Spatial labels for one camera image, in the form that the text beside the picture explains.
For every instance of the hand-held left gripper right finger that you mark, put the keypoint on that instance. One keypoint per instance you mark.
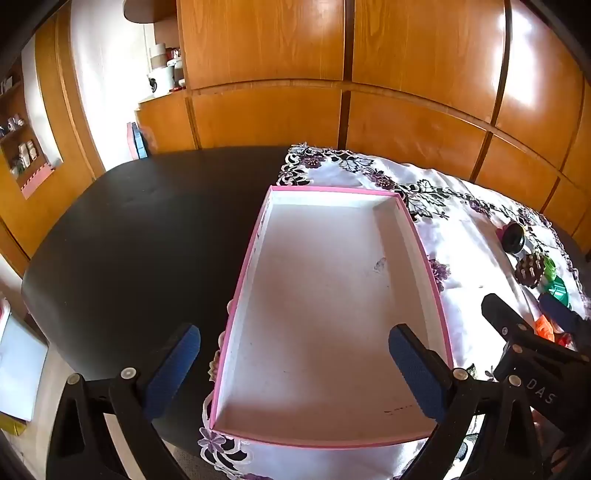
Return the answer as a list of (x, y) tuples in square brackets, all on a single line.
[(415, 369)]

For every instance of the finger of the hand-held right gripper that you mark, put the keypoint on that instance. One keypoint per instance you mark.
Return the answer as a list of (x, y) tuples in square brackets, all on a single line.
[(503, 318), (558, 314)]

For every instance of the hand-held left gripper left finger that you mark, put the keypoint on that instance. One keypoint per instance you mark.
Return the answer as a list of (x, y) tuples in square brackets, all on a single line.
[(173, 369)]

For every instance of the orange toy brick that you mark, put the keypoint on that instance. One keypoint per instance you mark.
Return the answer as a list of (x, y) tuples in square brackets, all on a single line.
[(544, 327)]

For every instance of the teal plastic stand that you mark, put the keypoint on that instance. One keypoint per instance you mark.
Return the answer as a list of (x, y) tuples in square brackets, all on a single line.
[(556, 290)]

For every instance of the red translucent plastic piece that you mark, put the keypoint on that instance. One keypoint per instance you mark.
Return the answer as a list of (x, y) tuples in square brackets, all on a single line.
[(563, 340)]

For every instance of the light green plastic holder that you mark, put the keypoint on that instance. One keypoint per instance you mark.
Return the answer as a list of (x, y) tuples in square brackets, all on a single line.
[(550, 270)]

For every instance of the brown studded round disc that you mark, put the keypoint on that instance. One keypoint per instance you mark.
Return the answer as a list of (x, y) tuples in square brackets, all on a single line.
[(528, 271)]

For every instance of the grey canister with black lid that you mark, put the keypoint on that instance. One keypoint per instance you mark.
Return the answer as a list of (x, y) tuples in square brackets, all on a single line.
[(512, 237)]

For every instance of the pink cardboard box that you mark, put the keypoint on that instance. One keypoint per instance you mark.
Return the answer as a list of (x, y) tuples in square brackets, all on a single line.
[(323, 300)]

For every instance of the white embroidered floral tablecloth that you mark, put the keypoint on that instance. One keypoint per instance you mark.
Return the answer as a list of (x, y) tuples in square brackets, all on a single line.
[(461, 240)]

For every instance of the white board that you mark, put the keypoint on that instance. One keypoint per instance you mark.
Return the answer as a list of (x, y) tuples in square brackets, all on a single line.
[(21, 364)]

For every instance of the pink and blue flat case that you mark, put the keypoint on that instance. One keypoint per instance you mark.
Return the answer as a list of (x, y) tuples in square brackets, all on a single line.
[(137, 141)]

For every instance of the wooden shelf unit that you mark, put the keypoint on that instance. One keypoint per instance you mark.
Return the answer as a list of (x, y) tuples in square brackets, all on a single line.
[(74, 138)]

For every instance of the wooden wardrobe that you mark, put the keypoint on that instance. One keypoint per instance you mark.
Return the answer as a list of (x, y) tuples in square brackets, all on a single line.
[(415, 46)]

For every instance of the white jar with red lid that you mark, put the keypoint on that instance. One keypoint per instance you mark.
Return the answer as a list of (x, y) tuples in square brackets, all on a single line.
[(178, 69)]

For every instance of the stack of white round boxes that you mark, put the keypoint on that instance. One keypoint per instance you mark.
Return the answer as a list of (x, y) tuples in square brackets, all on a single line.
[(159, 69)]

